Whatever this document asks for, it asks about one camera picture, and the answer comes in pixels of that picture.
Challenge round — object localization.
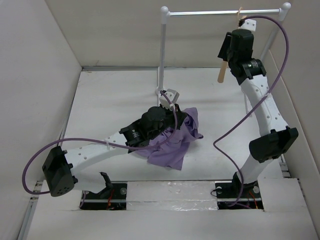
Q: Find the white clothes rack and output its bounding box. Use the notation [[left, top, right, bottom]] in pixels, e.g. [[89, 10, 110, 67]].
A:
[[155, 2, 292, 101]]

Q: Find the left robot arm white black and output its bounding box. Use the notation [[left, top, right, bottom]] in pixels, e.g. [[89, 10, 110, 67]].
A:
[[42, 104, 187, 199]]

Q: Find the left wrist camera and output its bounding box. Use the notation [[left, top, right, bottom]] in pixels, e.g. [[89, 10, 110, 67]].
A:
[[159, 89, 180, 109]]

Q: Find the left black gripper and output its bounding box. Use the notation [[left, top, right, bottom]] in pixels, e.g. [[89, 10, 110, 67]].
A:
[[148, 103, 187, 141]]

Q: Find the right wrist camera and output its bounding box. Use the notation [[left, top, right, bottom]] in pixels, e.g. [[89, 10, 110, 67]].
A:
[[238, 17, 257, 32]]

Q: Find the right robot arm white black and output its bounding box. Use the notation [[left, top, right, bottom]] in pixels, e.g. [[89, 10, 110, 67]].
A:
[[218, 29, 299, 197]]

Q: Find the wooden clothes hanger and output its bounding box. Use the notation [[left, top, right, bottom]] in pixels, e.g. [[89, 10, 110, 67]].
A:
[[217, 6, 246, 84]]

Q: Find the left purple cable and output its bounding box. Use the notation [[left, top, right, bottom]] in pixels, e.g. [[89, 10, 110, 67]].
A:
[[21, 90, 179, 207]]

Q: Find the purple t shirt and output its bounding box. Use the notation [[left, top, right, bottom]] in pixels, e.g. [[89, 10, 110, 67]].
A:
[[134, 107, 204, 171]]

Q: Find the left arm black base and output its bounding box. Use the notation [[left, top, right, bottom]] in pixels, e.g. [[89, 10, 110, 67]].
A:
[[79, 172, 128, 211]]

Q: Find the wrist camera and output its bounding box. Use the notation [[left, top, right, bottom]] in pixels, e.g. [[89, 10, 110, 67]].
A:
[[159, 89, 180, 109], [238, 17, 257, 32]]

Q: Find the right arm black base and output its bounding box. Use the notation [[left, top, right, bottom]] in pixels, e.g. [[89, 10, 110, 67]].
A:
[[210, 173, 264, 210]]

